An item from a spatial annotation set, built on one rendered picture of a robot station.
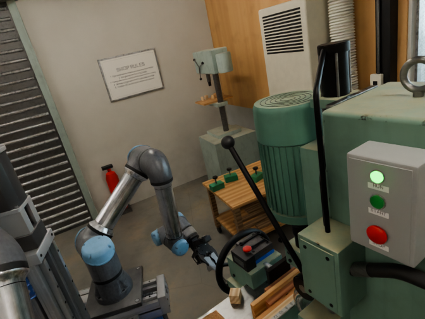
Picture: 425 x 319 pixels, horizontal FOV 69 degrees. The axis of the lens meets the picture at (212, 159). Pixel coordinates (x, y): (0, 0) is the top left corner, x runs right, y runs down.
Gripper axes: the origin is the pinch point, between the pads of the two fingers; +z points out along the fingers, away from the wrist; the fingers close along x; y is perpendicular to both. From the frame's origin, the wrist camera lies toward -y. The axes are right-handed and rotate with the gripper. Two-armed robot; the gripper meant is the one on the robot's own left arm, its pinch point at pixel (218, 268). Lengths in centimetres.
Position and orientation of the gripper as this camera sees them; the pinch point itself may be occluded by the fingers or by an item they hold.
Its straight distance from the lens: 148.8
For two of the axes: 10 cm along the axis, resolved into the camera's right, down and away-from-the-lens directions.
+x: -7.4, 2.6, -6.2
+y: -2.6, 7.4, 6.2
